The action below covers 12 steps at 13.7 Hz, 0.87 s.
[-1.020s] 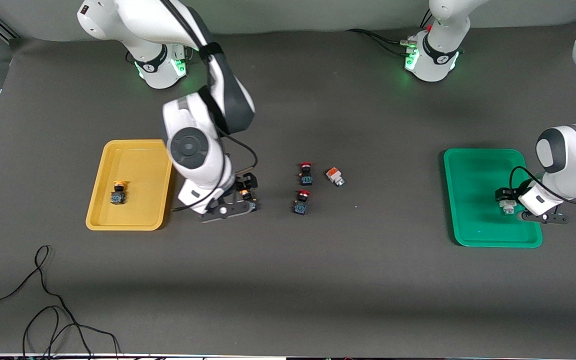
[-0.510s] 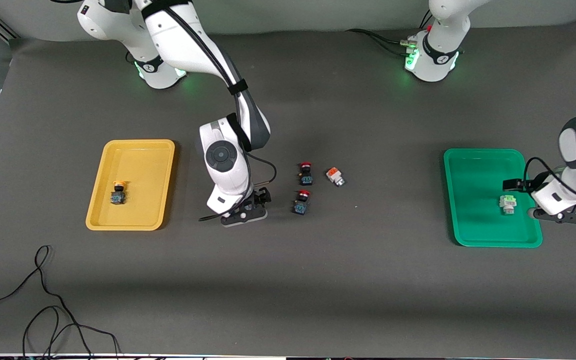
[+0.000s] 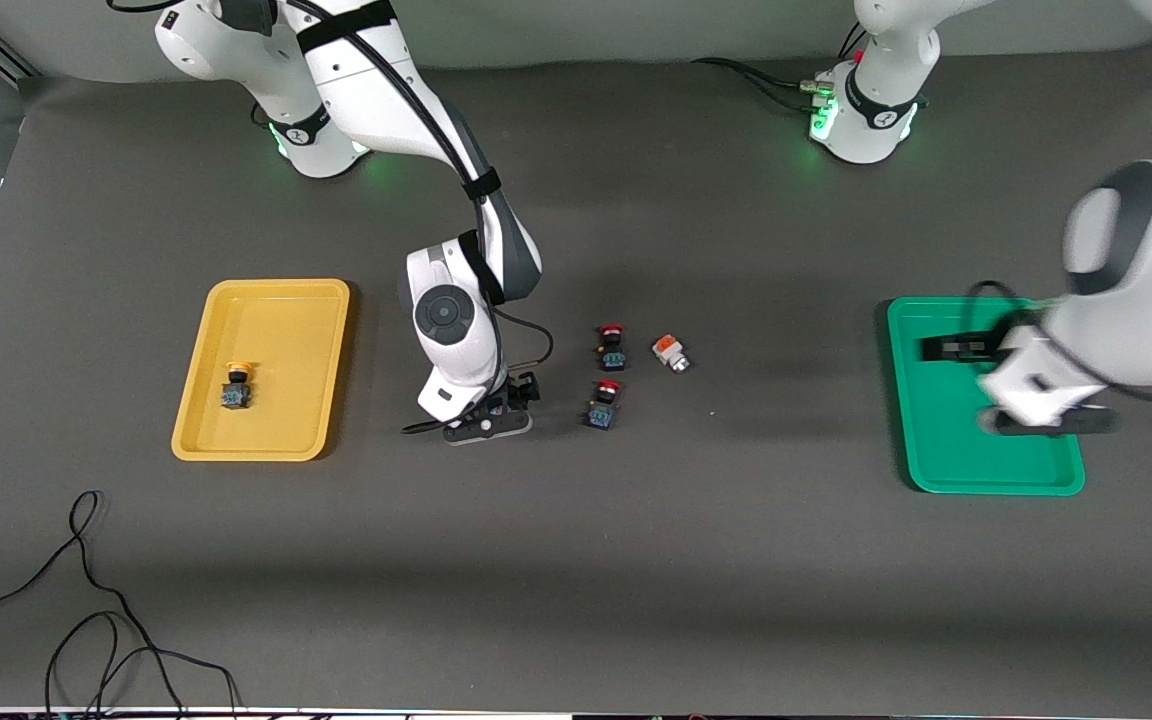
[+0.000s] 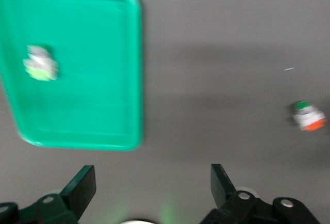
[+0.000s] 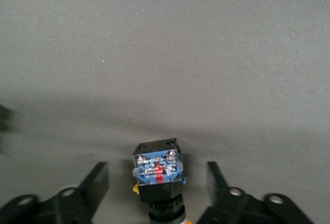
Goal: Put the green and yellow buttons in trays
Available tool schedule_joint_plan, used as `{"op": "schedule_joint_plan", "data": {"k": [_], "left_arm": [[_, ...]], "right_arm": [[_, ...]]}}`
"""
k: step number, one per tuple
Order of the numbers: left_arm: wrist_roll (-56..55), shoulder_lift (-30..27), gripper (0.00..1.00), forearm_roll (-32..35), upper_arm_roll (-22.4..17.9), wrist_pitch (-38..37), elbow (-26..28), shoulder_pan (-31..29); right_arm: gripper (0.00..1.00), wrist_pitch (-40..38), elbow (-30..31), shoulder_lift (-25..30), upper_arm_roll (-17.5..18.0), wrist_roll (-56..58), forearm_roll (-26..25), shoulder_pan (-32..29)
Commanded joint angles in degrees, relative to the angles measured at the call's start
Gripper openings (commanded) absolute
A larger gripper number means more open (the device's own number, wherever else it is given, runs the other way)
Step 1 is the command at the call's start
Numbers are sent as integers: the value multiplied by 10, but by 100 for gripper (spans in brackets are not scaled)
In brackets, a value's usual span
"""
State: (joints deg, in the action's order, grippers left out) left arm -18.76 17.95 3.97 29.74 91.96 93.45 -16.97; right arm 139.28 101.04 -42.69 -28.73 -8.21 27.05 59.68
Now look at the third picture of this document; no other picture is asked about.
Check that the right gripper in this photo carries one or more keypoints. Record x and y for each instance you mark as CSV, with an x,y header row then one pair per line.
x,y
517,393

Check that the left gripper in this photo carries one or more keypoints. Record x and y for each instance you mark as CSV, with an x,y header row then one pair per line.
x,y
983,348

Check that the orange white push button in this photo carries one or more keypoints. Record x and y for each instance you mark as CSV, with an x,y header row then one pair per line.
x,y
669,348

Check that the yellow push button switch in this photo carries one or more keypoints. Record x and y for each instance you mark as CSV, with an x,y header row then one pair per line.
x,y
234,395

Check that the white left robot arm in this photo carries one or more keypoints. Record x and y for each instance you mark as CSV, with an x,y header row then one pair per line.
x,y
1136,320

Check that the green plastic tray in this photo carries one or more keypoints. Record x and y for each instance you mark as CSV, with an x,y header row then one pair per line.
x,y
936,450

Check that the dark grey table mat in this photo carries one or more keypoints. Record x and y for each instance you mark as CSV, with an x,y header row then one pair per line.
x,y
576,560

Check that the yellow plastic tray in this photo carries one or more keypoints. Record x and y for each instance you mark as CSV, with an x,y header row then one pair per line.
x,y
281,400

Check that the red push button switch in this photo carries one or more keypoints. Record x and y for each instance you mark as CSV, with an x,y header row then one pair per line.
x,y
614,355
603,412

